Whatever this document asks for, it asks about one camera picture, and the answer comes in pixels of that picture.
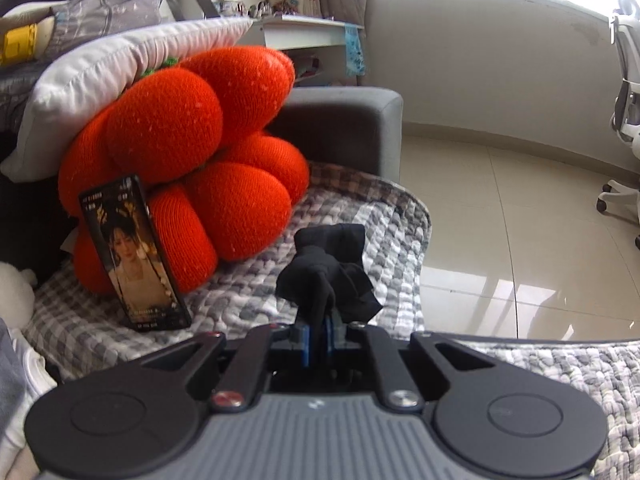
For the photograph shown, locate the grey checked blanket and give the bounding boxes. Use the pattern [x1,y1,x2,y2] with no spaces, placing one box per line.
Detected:
[22,160,640,480]

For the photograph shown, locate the white office chair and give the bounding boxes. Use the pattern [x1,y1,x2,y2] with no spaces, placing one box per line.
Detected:
[597,0,640,251]

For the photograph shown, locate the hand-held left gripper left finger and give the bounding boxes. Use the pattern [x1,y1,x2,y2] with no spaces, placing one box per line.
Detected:
[137,324,315,413]

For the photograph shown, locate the smartphone showing video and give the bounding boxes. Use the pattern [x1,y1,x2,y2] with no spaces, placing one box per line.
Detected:
[79,175,193,333]

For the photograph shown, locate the white folded clothes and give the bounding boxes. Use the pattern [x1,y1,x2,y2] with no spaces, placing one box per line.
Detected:
[0,332,58,480]

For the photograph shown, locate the yellow bottle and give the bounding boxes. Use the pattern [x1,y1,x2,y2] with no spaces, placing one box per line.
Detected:
[2,22,41,66]

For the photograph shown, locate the red flower cushion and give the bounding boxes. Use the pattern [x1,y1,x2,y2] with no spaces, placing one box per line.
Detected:
[57,46,309,296]

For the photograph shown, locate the grey folded clothes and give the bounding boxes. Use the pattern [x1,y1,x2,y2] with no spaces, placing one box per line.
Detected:
[0,317,26,426]

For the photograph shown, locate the grey bag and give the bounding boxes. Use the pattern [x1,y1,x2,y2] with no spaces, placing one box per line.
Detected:
[0,0,221,66]

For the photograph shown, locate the white pillow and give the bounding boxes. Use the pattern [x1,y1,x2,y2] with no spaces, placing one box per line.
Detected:
[0,16,253,183]

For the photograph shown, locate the white bookshelf desk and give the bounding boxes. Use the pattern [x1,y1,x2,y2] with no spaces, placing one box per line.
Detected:
[197,0,366,86]

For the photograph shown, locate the black pants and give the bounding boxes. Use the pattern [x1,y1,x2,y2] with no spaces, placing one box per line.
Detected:
[276,225,383,333]

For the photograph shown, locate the grey sofa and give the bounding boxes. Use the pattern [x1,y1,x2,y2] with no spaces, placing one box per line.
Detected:
[270,86,404,183]

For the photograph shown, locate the white plush toy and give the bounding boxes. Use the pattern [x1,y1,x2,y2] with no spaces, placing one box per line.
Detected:
[0,262,38,331]

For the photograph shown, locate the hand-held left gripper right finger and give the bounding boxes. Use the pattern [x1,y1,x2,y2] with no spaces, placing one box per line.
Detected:
[322,317,493,413]

